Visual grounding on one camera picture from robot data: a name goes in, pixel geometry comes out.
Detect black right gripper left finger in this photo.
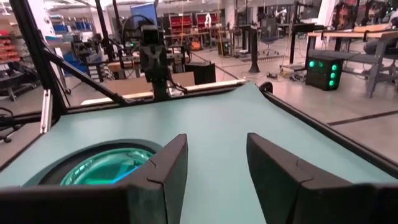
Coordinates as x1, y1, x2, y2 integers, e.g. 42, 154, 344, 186
0, 133, 189, 224

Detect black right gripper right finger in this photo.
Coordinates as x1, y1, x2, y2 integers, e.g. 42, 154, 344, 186
246, 133, 398, 224

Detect small clear blue plate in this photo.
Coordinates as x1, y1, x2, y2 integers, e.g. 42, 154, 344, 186
60, 147, 155, 187

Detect large clear green plate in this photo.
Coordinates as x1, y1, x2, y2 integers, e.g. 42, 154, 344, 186
58, 147, 156, 187

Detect brown desk top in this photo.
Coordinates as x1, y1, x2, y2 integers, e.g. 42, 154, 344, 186
102, 71, 196, 96

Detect red drawer cabinet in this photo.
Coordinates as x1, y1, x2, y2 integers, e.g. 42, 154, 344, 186
195, 12, 219, 32
169, 14, 194, 35

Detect black box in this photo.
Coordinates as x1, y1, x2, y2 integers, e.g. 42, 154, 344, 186
185, 62, 217, 85

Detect blue panel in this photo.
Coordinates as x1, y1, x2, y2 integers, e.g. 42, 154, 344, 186
129, 2, 159, 28

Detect blue storage bin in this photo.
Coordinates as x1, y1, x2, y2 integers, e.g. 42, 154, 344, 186
63, 51, 90, 75

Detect teal table mat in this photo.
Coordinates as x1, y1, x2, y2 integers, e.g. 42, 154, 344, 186
0, 81, 398, 224

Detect black column stand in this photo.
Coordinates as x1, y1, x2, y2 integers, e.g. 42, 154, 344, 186
248, 26, 261, 74

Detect silver aluminium bar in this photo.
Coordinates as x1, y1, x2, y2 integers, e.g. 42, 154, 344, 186
39, 89, 53, 134

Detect grey office chair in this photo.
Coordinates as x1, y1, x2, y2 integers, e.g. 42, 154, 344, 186
259, 17, 280, 57

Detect dark green round bowl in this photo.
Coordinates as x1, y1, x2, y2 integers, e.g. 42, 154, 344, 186
22, 138, 165, 188

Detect black computer tower green lights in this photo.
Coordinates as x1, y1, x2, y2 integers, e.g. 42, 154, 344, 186
305, 55, 345, 91

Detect wooden workbench black legs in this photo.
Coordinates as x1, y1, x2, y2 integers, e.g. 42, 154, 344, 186
306, 23, 398, 99

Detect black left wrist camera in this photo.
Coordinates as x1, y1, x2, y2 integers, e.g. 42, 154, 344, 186
140, 24, 162, 47

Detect black metal table frame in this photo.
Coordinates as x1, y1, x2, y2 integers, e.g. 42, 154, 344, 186
0, 0, 398, 180

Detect floor power strip with cables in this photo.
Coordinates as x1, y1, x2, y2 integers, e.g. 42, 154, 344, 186
266, 70, 307, 82

